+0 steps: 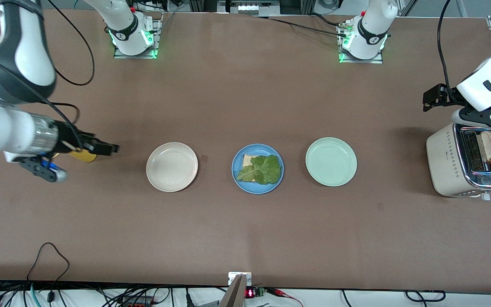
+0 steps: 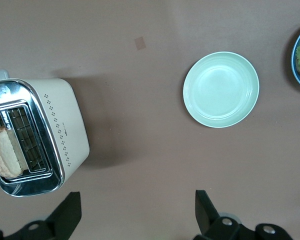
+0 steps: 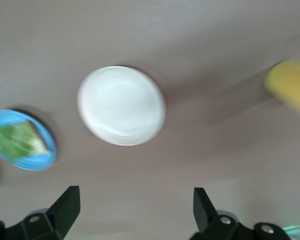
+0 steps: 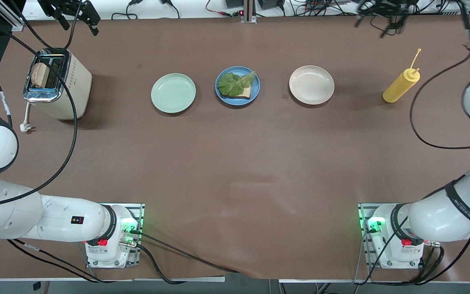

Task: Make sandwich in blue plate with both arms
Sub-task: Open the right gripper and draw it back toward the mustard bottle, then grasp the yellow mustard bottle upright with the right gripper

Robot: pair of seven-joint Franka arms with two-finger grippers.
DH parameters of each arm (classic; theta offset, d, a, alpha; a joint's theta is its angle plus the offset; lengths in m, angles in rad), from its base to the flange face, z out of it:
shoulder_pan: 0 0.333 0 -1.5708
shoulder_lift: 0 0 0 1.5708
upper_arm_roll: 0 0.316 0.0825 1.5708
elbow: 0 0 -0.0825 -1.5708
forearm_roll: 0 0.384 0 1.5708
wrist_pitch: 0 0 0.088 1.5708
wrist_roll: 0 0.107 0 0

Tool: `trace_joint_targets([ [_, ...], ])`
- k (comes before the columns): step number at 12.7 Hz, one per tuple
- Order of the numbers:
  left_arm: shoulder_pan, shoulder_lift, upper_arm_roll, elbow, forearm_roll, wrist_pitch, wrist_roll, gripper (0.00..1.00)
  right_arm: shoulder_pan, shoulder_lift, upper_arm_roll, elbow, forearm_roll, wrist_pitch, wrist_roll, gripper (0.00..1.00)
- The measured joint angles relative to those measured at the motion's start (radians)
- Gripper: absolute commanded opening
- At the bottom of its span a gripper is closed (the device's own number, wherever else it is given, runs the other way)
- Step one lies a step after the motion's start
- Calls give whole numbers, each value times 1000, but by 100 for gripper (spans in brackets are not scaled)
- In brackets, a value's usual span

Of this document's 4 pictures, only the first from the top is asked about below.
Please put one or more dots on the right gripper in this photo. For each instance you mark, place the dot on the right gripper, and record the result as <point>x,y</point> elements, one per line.
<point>67,136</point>

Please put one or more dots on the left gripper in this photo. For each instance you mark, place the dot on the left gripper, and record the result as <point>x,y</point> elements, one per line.
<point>438,95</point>

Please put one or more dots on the yellow mustard squeeze bottle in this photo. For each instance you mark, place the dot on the yellow mustard squeeze bottle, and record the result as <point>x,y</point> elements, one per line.
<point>85,156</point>

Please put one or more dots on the toasted bread slice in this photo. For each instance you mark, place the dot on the toasted bread slice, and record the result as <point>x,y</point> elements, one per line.
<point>490,147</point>
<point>247,160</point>

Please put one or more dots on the green lettuce leaf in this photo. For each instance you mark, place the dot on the green lettuce leaf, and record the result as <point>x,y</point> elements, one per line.
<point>264,170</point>

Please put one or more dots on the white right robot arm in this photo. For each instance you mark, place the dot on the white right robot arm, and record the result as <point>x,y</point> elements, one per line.
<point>24,55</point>

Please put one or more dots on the beige plate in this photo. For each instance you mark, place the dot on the beige plate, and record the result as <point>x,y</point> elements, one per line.
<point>171,167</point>

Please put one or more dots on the pale green plate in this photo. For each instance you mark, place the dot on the pale green plate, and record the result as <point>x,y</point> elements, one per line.
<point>330,162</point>

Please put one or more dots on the blue plate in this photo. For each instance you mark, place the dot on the blue plate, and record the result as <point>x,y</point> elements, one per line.
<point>257,190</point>

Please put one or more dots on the cream and chrome toaster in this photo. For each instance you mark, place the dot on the cream and chrome toaster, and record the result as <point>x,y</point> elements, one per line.
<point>446,162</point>

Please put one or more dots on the lit power unit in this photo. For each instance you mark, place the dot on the lit power unit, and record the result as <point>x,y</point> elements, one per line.
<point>249,7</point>

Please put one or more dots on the red LED display module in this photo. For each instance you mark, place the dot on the red LED display module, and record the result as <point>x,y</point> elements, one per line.
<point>250,293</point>

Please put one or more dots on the red clip lead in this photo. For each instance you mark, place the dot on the red clip lead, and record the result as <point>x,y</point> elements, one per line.
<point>277,292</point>

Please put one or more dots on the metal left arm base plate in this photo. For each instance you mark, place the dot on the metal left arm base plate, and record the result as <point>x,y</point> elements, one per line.
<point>360,61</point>

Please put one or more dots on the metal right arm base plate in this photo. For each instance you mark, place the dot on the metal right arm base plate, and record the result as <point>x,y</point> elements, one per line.
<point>134,56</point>

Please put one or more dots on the white metal clamp bracket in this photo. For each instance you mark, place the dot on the white metal clamp bracket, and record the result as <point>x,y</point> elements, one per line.
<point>232,278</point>

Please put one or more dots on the grey metal camera pole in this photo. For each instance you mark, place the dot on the grey metal camera pole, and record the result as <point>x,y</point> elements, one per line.
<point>235,296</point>

